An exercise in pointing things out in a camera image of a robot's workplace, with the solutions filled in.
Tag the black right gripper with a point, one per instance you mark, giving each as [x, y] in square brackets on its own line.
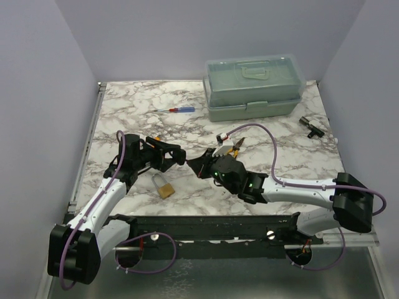
[201, 164]

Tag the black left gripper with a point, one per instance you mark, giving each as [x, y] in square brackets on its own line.
[159, 154]

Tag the black padlock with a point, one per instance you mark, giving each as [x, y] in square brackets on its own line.
[179, 156]

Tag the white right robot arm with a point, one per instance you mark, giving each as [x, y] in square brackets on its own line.
[340, 202]

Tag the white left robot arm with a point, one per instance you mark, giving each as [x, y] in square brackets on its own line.
[73, 251]

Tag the yellow black pliers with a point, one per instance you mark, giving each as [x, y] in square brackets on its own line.
[236, 147]

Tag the red blue screwdriver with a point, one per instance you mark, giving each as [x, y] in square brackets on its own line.
[177, 110]

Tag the green plastic toolbox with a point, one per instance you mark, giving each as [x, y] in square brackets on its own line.
[252, 87]

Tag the black T-shaped tool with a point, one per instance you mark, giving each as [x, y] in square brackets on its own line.
[314, 131]

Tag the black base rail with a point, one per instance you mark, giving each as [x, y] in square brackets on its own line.
[215, 237]

